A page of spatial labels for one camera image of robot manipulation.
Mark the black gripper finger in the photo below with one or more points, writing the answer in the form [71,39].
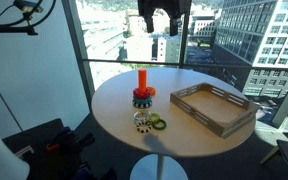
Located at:
[150,24]
[174,27]

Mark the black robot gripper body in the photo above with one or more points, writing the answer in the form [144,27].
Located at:
[164,6]

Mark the thin dark window mullion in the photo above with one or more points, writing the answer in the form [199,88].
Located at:
[184,46]

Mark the dark window railing bar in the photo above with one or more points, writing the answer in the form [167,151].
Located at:
[124,61]

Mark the wide grey window mullion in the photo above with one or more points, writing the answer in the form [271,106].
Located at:
[79,50]

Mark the slotted wooden tray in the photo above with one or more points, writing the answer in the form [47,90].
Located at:
[214,108]

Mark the black bag with blue tools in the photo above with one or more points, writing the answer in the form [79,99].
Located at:
[50,146]

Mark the orange stacking post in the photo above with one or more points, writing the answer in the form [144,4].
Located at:
[142,80]

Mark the white table pedestal base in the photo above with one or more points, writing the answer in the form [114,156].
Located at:
[144,170]

